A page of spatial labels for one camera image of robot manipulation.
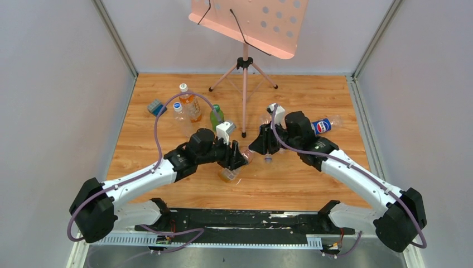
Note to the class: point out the orange tea bottle standing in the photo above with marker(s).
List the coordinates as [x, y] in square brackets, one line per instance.
[190, 102]

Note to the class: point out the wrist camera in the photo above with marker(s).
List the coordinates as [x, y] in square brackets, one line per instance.
[277, 113]
[224, 130]

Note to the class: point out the blue grey block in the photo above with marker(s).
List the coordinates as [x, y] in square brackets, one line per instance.
[156, 107]

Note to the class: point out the green plastic bottle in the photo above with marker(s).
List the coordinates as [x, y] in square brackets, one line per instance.
[216, 116]

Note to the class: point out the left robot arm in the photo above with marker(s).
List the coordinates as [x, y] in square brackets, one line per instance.
[99, 207]

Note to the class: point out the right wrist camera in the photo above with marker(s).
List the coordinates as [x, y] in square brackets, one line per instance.
[277, 113]

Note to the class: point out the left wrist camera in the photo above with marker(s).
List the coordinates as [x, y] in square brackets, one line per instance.
[224, 130]

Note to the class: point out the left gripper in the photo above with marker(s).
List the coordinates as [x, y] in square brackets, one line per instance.
[229, 155]

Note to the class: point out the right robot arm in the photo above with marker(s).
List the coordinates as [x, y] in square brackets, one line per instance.
[396, 216]

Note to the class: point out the clear bottle blue cap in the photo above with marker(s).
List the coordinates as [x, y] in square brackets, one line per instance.
[182, 119]

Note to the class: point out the pink music stand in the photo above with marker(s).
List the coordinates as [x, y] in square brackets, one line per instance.
[271, 27]

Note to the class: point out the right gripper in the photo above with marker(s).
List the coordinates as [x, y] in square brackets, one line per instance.
[260, 144]

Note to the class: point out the pepsi bottle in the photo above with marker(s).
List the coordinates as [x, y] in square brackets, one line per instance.
[268, 157]
[327, 124]

